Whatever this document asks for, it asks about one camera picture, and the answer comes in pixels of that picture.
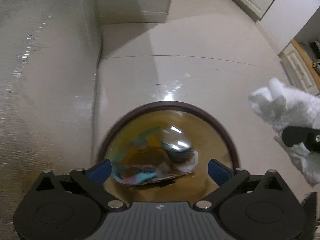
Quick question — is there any white fluffy towel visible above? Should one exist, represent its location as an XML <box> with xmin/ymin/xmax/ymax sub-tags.
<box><xmin>248</xmin><ymin>78</ymin><xmax>319</xmax><ymax>187</ymax></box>

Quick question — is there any light blue snack bag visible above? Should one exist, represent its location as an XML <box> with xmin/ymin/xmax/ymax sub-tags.
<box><xmin>111</xmin><ymin>127</ymin><xmax>176</xmax><ymax>186</ymax></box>

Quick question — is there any crushed blue soda can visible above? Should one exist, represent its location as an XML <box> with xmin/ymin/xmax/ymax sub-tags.
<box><xmin>161</xmin><ymin>125</ymin><xmax>194</xmax><ymax>164</ymax></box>

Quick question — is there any brown cardboard box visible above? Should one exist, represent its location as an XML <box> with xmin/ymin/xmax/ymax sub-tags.
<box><xmin>120</xmin><ymin>146</ymin><xmax>187</xmax><ymax>188</ymax></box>

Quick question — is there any white red plastic bag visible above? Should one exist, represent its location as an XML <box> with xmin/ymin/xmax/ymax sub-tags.
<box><xmin>176</xmin><ymin>151</ymin><xmax>199</xmax><ymax>173</ymax></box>

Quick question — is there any yellow trash bin dark rim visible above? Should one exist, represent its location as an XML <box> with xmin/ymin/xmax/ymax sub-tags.
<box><xmin>98</xmin><ymin>101</ymin><xmax>239</xmax><ymax>204</ymax></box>

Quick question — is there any white drawer cabinet wooden top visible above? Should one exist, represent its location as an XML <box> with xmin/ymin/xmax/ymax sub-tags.
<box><xmin>279</xmin><ymin>40</ymin><xmax>319</xmax><ymax>96</ymax></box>

